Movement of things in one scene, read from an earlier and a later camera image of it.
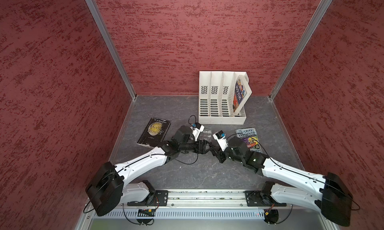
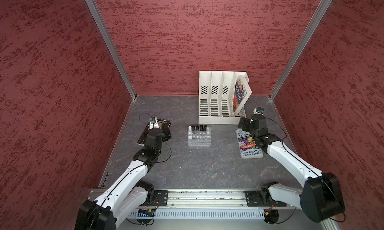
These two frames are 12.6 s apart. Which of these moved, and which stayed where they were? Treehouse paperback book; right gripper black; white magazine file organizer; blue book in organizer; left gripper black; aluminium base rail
Moved: left gripper black; right gripper black
Stayed: blue book in organizer; Treehouse paperback book; aluminium base rail; white magazine file organizer
